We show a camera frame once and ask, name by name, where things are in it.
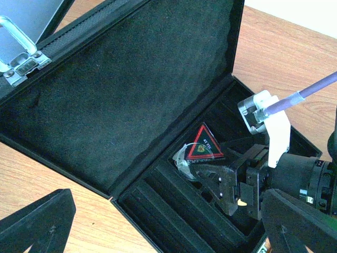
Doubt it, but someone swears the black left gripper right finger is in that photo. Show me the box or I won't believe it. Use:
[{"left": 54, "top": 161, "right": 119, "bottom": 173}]
[{"left": 261, "top": 189, "right": 336, "bottom": 252}]

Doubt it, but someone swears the clear acrylic disc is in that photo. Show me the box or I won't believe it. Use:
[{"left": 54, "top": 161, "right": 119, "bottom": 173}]
[{"left": 172, "top": 142, "right": 196, "bottom": 181}]

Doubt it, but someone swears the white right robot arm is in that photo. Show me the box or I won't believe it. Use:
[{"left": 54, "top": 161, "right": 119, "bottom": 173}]
[{"left": 190, "top": 110, "right": 336, "bottom": 220}]

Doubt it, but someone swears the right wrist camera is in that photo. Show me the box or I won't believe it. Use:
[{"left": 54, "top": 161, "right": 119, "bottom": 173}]
[{"left": 237, "top": 90, "right": 291, "bottom": 168}]

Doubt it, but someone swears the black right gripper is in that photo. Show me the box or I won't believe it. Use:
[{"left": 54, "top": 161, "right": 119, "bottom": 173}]
[{"left": 193, "top": 137, "right": 272, "bottom": 220}]

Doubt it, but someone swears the black poker set case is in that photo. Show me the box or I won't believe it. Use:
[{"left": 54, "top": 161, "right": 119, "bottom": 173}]
[{"left": 0, "top": 0, "right": 323, "bottom": 253}]

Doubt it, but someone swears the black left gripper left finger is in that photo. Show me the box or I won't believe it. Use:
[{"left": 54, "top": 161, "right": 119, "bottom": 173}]
[{"left": 1, "top": 189, "right": 76, "bottom": 252}]

